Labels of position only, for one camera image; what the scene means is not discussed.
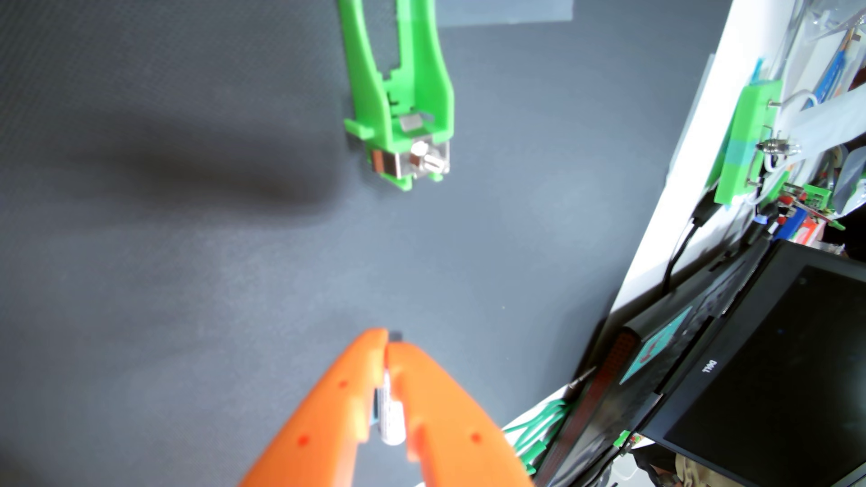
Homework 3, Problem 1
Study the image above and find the white cylindrical battery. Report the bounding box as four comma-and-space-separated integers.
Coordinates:
375, 371, 407, 447

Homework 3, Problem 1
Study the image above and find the black Dell laptop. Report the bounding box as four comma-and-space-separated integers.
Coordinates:
534, 237, 866, 487

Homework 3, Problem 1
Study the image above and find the black plug cable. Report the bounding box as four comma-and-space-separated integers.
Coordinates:
663, 189, 721, 292

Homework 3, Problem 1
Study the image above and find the grey tape strip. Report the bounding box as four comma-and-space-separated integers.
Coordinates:
436, 0, 575, 27

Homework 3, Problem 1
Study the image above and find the green cable bundle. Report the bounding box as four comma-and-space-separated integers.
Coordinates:
504, 399, 576, 474

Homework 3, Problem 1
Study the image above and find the dark grey table mat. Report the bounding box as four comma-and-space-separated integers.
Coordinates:
0, 0, 735, 487

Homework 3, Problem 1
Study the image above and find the small green circuit board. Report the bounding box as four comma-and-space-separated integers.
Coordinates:
778, 183, 847, 231

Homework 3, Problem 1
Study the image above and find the green printed block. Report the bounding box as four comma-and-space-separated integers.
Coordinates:
714, 80, 786, 206

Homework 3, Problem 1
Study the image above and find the green battery holder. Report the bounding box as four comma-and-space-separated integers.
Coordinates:
337, 0, 456, 192

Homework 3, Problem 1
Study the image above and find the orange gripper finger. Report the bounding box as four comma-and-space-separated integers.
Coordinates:
387, 341, 535, 487
240, 329, 388, 487

